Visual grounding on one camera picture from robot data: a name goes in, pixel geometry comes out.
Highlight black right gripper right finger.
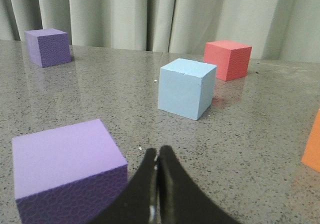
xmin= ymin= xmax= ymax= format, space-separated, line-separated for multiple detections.
xmin=158 ymin=146 xmax=238 ymax=224

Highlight purple foam cube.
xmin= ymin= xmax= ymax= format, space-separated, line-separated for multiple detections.
xmin=24 ymin=28 xmax=72 ymax=68
xmin=12 ymin=119 xmax=128 ymax=224

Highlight orange foam cube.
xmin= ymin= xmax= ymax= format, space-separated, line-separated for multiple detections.
xmin=301 ymin=111 xmax=320 ymax=172

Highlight near purple foam cube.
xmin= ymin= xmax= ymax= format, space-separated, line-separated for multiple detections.
xmin=12 ymin=119 xmax=128 ymax=224

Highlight far purple foam cube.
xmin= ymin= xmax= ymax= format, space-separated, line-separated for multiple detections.
xmin=24 ymin=28 xmax=72 ymax=68

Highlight light blue foam cube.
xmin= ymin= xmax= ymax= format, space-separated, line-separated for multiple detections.
xmin=157 ymin=58 xmax=217 ymax=120

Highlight grey-green curtain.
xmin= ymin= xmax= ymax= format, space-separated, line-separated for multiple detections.
xmin=0 ymin=0 xmax=320 ymax=62

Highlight red foam cube right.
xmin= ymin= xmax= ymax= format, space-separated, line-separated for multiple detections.
xmin=204 ymin=40 xmax=252 ymax=81

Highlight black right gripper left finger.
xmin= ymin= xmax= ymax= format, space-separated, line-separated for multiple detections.
xmin=89 ymin=148 xmax=158 ymax=224

